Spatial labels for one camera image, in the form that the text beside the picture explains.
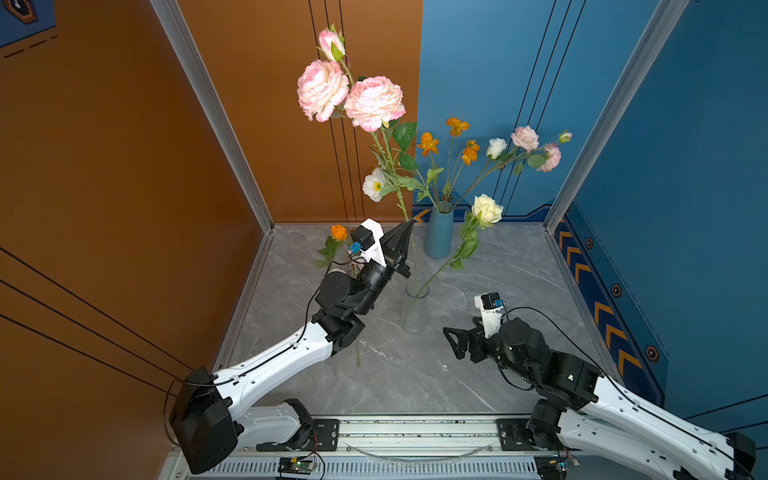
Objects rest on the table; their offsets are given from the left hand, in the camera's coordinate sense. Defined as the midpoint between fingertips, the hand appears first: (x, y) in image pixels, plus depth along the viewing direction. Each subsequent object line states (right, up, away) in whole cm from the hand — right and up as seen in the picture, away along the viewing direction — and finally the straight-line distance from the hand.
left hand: (410, 221), depth 58 cm
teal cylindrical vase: (+12, +1, +39) cm, 41 cm away
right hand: (+12, -24, +13) cm, 30 cm away
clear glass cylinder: (+3, -24, +28) cm, 37 cm away
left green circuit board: (-27, -57, +13) cm, 64 cm away
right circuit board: (+34, -57, +12) cm, 67 cm away
